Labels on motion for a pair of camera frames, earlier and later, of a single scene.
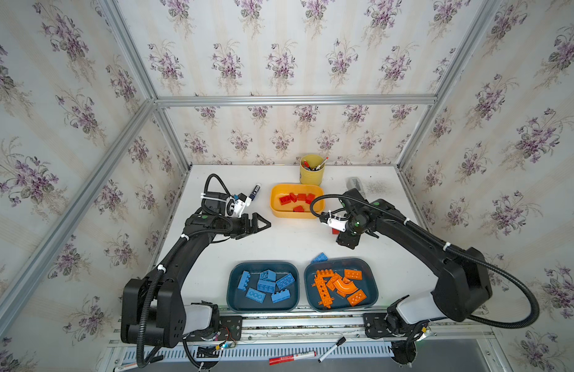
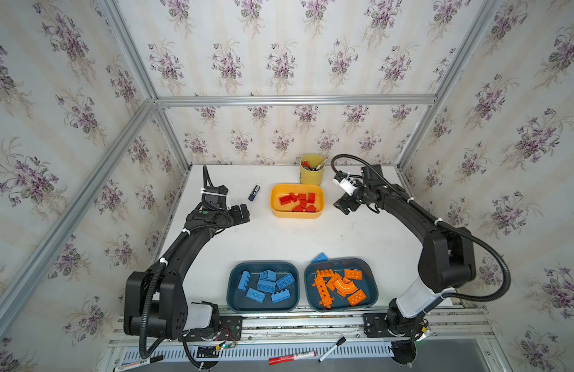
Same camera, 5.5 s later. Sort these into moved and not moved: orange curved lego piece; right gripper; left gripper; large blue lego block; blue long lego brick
Moved: left gripper; right gripper
Not moved: orange curved lego piece; blue long lego brick; large blue lego block
